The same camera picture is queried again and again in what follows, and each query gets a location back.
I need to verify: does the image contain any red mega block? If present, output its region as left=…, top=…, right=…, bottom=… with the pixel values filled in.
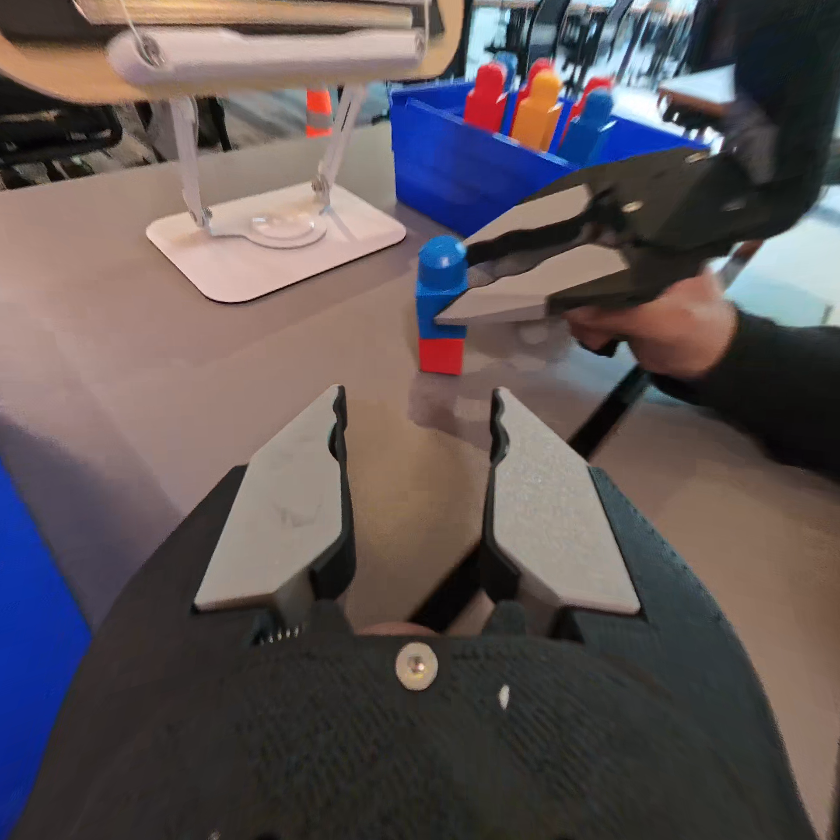
left=418, top=336, right=467, bottom=377

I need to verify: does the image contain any blue plastic storage bin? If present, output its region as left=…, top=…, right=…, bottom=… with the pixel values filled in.
left=0, top=458, right=94, bottom=840
left=389, top=82, right=711, bottom=239

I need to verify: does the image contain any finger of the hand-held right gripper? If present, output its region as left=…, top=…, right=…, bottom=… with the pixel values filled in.
left=462, top=184, right=596, bottom=269
left=433, top=247, right=632, bottom=327

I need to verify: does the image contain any black office chair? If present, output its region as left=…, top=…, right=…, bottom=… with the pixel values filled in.
left=0, top=98, right=127, bottom=173

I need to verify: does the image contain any orange traffic cone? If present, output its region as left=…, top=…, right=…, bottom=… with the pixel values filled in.
left=305, top=87, right=336, bottom=140

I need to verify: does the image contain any wooden top desk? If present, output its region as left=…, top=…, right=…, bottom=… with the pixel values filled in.
left=658, top=64, right=744, bottom=120

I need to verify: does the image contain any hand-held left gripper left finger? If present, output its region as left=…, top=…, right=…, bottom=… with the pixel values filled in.
left=193, top=385, right=358, bottom=634

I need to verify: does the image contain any group of built block towers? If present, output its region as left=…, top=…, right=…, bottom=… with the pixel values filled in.
left=462, top=56, right=619, bottom=166

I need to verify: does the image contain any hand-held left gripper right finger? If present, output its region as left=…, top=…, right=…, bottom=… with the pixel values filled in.
left=478, top=387, right=641, bottom=637

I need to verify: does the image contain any white stand with instruction sheet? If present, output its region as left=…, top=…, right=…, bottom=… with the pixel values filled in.
left=0, top=0, right=468, bottom=305

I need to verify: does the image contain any person's right hand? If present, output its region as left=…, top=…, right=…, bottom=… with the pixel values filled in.
left=563, top=271, right=737, bottom=382

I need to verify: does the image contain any blue mega block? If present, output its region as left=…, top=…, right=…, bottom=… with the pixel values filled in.
left=415, top=235, right=471, bottom=343

